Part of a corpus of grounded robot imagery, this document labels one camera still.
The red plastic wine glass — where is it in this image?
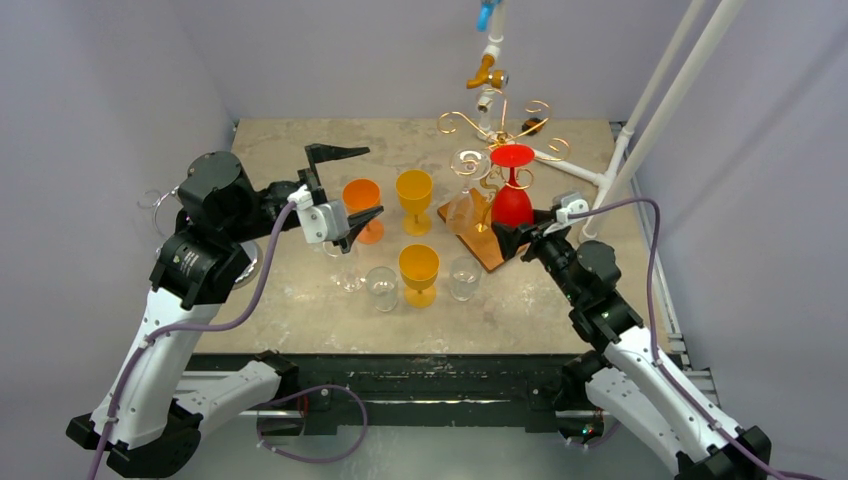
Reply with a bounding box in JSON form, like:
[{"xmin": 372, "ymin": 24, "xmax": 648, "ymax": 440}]
[{"xmin": 491, "ymin": 144, "xmax": 535, "ymax": 227}]

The clear tall flute glass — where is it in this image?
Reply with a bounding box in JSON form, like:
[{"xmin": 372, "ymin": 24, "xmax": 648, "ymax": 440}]
[{"xmin": 445, "ymin": 149, "xmax": 491, "ymax": 235}]

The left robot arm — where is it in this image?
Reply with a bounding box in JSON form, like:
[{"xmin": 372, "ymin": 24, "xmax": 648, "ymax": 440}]
[{"xmin": 66, "ymin": 143, "xmax": 382, "ymax": 479}]

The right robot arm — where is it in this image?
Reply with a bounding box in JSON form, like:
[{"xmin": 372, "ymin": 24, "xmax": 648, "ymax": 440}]
[{"xmin": 492, "ymin": 221, "xmax": 771, "ymax": 479}]

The clear wine glass left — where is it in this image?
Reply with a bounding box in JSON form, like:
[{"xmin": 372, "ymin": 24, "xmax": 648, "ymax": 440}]
[{"xmin": 322, "ymin": 242, "xmax": 364, "ymax": 293}]

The chrome wine glass rack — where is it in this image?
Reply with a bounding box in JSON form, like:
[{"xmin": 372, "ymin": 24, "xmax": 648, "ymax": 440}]
[{"xmin": 137, "ymin": 189, "xmax": 264, "ymax": 293}]

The orange plastic goblet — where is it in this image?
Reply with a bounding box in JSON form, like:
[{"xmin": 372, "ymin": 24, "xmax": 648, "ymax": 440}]
[{"xmin": 342, "ymin": 178, "xmax": 384, "ymax": 245}]

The clear short glass right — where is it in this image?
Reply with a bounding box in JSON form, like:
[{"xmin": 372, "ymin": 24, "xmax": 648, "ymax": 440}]
[{"xmin": 449, "ymin": 256, "xmax": 483, "ymax": 302}]

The clear short glass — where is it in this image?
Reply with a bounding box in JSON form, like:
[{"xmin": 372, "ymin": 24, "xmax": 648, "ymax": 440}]
[
  {"xmin": 365, "ymin": 266, "xmax": 398, "ymax": 313},
  {"xmin": 449, "ymin": 256, "xmax": 483, "ymax": 302}
]

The clear short glass left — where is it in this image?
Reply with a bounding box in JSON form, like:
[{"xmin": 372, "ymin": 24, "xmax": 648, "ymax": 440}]
[{"xmin": 365, "ymin": 266, "xmax": 398, "ymax": 313}]

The yellow plastic goblet far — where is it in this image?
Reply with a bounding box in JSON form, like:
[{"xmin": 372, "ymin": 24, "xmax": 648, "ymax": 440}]
[{"xmin": 395, "ymin": 169, "xmax": 433, "ymax": 236}]

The yellow plastic goblet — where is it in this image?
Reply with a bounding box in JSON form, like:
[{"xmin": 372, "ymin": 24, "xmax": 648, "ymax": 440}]
[
  {"xmin": 398, "ymin": 244, "xmax": 440, "ymax": 308},
  {"xmin": 395, "ymin": 169, "xmax": 433, "ymax": 236}
]

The yellow plastic goblet near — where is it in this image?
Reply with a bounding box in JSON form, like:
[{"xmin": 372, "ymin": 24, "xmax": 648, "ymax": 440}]
[{"xmin": 398, "ymin": 244, "xmax": 440, "ymax": 308}]

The small black orange object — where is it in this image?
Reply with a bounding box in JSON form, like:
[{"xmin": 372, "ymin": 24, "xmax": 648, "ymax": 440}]
[{"xmin": 521, "ymin": 117, "xmax": 545, "ymax": 136}]

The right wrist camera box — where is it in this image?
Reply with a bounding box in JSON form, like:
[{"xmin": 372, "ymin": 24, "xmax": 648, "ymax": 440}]
[{"xmin": 553, "ymin": 191, "xmax": 590, "ymax": 226}]

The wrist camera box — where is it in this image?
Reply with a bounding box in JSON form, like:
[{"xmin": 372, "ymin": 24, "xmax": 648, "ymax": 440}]
[
  {"xmin": 287, "ymin": 185, "xmax": 351, "ymax": 244},
  {"xmin": 553, "ymin": 191, "xmax": 590, "ymax": 226}
]

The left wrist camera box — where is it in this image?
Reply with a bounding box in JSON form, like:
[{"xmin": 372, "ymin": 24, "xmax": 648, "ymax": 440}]
[{"xmin": 287, "ymin": 185, "xmax": 351, "ymax": 244}]

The brass faucet with blue handle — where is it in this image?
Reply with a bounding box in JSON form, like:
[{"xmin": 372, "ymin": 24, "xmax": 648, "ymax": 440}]
[{"xmin": 466, "ymin": 0, "xmax": 508, "ymax": 90}]

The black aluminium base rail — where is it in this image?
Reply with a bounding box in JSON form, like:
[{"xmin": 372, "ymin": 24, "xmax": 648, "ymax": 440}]
[{"xmin": 158, "ymin": 351, "xmax": 612, "ymax": 437}]

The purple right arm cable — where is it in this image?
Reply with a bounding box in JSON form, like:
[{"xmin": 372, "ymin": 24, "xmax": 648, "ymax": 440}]
[{"xmin": 566, "ymin": 197, "xmax": 829, "ymax": 480}]

